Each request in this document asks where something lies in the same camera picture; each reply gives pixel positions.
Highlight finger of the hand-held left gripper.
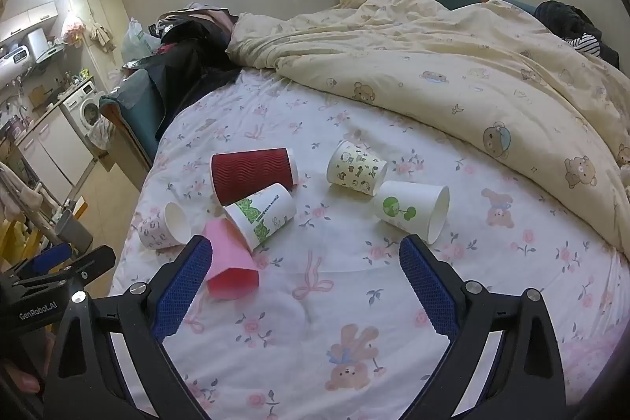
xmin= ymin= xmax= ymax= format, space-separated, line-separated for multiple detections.
xmin=14 ymin=246 xmax=117 ymax=298
xmin=9 ymin=242 xmax=72 ymax=282

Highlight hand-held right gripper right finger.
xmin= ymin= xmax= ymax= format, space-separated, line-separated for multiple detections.
xmin=398 ymin=235 xmax=568 ymax=420

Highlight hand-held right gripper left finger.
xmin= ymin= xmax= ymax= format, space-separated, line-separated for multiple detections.
xmin=42 ymin=235 xmax=213 ymax=420

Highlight pink paper cup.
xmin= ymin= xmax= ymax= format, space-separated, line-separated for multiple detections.
xmin=202 ymin=218 xmax=261 ymax=301

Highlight small white cup pink print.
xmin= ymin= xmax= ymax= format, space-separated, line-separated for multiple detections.
xmin=137 ymin=202 xmax=193 ymax=252

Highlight white cup green tree print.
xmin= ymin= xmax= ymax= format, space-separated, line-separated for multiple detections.
xmin=374 ymin=180 xmax=450 ymax=246

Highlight white cup green leaf print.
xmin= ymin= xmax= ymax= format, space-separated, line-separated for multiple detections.
xmin=224 ymin=183 xmax=296 ymax=252

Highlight red ribbed paper cup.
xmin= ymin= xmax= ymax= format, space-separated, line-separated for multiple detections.
xmin=211 ymin=147 xmax=299 ymax=207

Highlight white cup green cartoon print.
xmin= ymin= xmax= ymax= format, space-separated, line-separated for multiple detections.
xmin=327 ymin=140 xmax=389 ymax=197

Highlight person's left hand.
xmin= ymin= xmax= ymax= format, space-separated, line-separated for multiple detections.
xmin=10 ymin=371 xmax=42 ymax=395

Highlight grey trash bin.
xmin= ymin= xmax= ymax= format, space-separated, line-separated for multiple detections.
xmin=53 ymin=198 xmax=95 ymax=254

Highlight beige hanging towel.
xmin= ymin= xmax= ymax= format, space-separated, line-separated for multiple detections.
xmin=0 ymin=160 xmax=46 ymax=225

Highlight white low cabinet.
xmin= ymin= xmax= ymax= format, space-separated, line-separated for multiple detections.
xmin=16 ymin=104 xmax=96 ymax=200

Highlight white washing machine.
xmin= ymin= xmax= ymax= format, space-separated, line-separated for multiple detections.
xmin=61 ymin=80 xmax=108 ymax=141

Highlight white water heater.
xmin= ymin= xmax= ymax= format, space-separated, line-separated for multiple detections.
xmin=0 ymin=45 xmax=39 ymax=87

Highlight cream bear print duvet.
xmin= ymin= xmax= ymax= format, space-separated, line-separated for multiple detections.
xmin=225 ymin=0 xmax=630 ymax=259

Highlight black clothing pile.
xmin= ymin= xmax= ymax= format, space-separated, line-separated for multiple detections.
xmin=150 ymin=4 xmax=243 ymax=141

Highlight white plastic bag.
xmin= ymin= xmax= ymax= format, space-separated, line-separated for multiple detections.
xmin=120 ymin=17 xmax=156 ymax=63

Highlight hanging beige cloth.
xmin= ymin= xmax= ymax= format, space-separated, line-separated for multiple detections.
xmin=87 ymin=20 xmax=118 ymax=54

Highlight hanging pink bag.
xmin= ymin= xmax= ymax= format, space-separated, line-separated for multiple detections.
xmin=60 ymin=11 xmax=85 ymax=48

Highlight plush toy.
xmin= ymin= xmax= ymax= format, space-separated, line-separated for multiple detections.
xmin=617 ymin=143 xmax=630 ymax=191

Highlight striped garment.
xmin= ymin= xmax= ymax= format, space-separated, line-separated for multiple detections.
xmin=565 ymin=33 xmax=603 ymax=57

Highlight dark clothes heap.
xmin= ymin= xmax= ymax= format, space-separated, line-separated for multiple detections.
xmin=534 ymin=0 xmax=622 ymax=69

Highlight teal bed frame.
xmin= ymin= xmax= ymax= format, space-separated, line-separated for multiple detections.
xmin=97 ymin=68 xmax=165 ymax=172

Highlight white wall cabinets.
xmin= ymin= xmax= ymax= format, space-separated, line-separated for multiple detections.
xmin=0 ymin=1 xmax=61 ymax=43

